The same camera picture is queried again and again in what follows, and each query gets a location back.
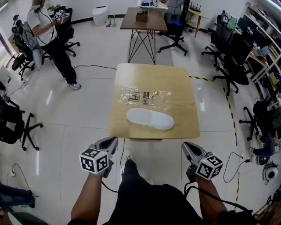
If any white round device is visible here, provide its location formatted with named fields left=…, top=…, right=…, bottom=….
left=262, top=161, right=279, bottom=185

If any left hand-held gripper cable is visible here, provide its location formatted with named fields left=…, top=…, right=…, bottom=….
left=101, top=180, right=119, bottom=194

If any dark wooden wire-leg table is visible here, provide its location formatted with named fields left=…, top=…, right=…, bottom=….
left=120, top=7, right=169, bottom=65

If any white slippers pair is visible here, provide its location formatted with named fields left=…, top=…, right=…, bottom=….
left=126, top=107, right=175, bottom=130

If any person's left forearm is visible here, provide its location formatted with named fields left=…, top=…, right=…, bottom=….
left=70, top=172, right=105, bottom=225

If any light wooden table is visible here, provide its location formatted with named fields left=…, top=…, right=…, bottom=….
left=109, top=63, right=200, bottom=141

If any person's white shoe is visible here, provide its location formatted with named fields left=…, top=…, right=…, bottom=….
left=123, top=147, right=133, bottom=162

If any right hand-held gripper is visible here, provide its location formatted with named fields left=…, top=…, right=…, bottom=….
left=182, top=142, right=224, bottom=183

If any black floor cable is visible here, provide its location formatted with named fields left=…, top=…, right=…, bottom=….
left=73, top=64, right=117, bottom=71
left=11, top=163, right=39, bottom=197
left=120, top=138, right=126, bottom=174
left=223, top=151, right=251, bottom=184

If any round wooden side table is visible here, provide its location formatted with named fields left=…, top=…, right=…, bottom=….
left=187, top=8, right=210, bottom=39

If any hand-held gripper cable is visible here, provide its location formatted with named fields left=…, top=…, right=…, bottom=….
left=184, top=182, right=253, bottom=213
left=101, top=180, right=119, bottom=194

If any yellow black floor tape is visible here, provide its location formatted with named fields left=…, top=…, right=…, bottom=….
left=189, top=75, right=238, bottom=146
left=234, top=172, right=241, bottom=204

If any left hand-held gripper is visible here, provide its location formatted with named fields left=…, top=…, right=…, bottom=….
left=79, top=136, right=119, bottom=178

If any person's right forearm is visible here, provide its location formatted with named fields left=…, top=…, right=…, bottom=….
left=195, top=175, right=229, bottom=220

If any green cartoon cushion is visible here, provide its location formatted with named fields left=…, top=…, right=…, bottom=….
left=221, top=13, right=239, bottom=30

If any right hand-held gripper cable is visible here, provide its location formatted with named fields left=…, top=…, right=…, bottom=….
left=184, top=182, right=253, bottom=213

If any white waste bin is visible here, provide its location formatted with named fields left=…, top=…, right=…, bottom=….
left=91, top=5, right=110, bottom=27

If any white shelving unit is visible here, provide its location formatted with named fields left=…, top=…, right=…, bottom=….
left=241, top=2, right=281, bottom=93

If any person's black clothing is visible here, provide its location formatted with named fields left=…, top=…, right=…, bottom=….
left=73, top=159, right=257, bottom=225

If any small wooden box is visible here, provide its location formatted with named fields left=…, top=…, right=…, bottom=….
left=135, top=11, right=149, bottom=23

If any clear plastic bag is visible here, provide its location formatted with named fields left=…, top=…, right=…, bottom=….
left=119, top=85, right=173, bottom=109

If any black wheeled stand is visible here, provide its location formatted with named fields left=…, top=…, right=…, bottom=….
left=158, top=0, right=188, bottom=56

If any black router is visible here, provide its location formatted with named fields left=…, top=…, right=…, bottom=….
left=189, top=1, right=202, bottom=13

